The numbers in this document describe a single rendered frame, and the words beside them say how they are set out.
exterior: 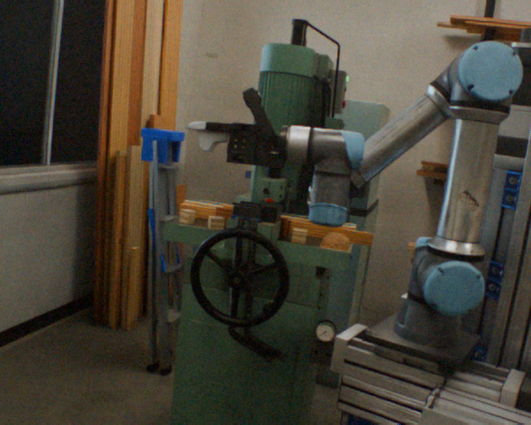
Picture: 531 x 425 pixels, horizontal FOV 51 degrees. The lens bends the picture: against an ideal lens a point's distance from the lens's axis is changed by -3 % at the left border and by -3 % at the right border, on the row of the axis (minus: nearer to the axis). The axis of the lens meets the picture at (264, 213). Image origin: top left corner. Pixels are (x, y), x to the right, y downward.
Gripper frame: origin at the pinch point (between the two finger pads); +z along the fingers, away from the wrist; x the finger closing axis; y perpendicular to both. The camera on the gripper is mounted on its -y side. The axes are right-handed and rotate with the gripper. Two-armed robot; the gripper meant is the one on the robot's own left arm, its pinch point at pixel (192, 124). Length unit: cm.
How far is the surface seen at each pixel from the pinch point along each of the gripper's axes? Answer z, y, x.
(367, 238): -43, 27, 72
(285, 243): -18, 30, 59
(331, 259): -32, 33, 58
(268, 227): -13, 24, 49
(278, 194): -13, 15, 70
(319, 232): -27, 27, 74
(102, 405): 55, 114, 105
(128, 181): 80, 22, 185
